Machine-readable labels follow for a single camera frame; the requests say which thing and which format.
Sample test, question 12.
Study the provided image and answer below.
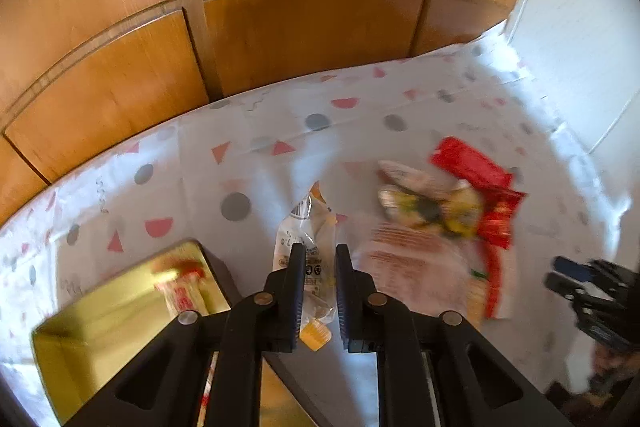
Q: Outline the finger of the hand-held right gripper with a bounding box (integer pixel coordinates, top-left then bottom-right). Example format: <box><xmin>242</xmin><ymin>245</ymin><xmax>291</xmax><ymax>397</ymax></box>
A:
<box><xmin>553</xmin><ymin>256</ymin><xmax>592</xmax><ymax>282</ymax></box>
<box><xmin>545</xmin><ymin>272</ymin><xmax>582</xmax><ymax>304</ymax></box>

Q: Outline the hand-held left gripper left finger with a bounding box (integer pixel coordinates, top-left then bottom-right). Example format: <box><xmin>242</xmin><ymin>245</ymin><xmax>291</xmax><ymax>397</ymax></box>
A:
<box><xmin>65</xmin><ymin>243</ymin><xmax>307</xmax><ymax>427</ymax></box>

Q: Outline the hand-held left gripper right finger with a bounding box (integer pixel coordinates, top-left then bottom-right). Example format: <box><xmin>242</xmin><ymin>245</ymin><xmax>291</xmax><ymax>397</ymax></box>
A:
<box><xmin>334</xmin><ymin>244</ymin><xmax>571</xmax><ymax>427</ymax></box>

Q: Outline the clear bread packet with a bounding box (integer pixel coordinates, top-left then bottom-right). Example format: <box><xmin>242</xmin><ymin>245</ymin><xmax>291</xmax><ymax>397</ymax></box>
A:
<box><xmin>275</xmin><ymin>181</ymin><xmax>339</xmax><ymax>354</ymax></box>

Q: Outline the green-edged cracker packet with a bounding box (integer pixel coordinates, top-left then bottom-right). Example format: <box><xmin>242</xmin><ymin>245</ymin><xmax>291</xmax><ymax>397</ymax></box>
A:
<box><xmin>350</xmin><ymin>214</ymin><xmax>501</xmax><ymax>323</ymax></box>

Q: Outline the long red snack packet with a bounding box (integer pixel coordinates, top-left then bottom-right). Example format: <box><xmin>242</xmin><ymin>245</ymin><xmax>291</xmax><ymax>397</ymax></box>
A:
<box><xmin>429</xmin><ymin>136</ymin><xmax>515</xmax><ymax>192</ymax></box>

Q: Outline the gold box with black rim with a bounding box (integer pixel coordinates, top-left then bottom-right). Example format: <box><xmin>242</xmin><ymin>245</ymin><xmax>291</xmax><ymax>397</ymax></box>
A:
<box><xmin>30</xmin><ymin>238</ymin><xmax>332</xmax><ymax>427</ymax></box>

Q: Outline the red and white snack packet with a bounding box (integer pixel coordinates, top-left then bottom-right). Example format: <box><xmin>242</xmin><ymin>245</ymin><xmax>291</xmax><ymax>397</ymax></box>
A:
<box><xmin>474</xmin><ymin>187</ymin><xmax>530</xmax><ymax>320</ymax></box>

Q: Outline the patterned tablecloth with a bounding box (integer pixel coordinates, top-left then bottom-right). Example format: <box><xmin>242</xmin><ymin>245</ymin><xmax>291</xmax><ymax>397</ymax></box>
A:
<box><xmin>0</xmin><ymin>22</ymin><xmax>640</xmax><ymax>427</ymax></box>

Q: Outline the yellow snack packet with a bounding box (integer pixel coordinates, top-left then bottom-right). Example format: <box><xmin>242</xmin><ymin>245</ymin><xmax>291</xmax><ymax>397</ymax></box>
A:
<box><xmin>377</xmin><ymin>159</ymin><xmax>487</xmax><ymax>242</ymax></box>

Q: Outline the small red white packet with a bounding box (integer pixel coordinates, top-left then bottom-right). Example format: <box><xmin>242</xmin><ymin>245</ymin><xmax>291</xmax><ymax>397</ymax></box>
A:
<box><xmin>152</xmin><ymin>256</ymin><xmax>208</xmax><ymax>315</ymax></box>

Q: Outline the wooden wardrobe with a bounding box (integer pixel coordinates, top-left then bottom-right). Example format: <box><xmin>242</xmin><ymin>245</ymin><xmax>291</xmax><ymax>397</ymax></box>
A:
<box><xmin>0</xmin><ymin>0</ymin><xmax>547</xmax><ymax>220</ymax></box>

